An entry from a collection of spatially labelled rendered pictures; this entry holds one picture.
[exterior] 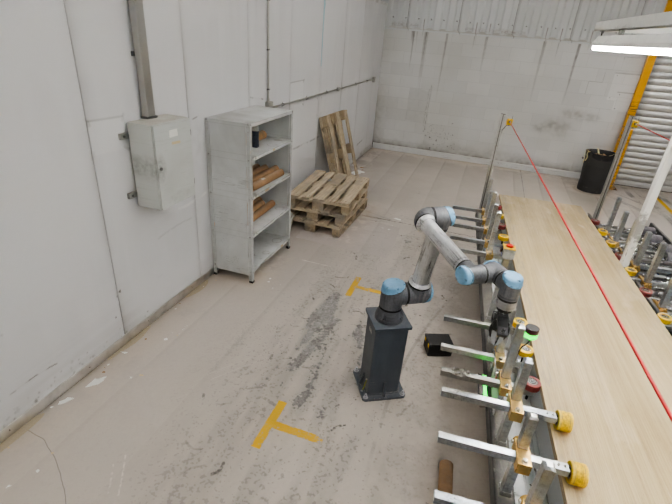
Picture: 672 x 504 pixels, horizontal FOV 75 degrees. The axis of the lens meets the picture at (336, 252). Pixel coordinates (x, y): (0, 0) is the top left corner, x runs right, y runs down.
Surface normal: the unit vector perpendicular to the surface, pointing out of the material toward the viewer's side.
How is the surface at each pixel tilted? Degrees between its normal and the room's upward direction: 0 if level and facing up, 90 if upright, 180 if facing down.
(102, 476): 0
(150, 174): 90
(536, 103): 90
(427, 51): 90
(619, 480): 0
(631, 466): 0
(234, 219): 90
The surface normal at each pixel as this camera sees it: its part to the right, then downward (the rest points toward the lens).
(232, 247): -0.33, 0.41
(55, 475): 0.07, -0.89
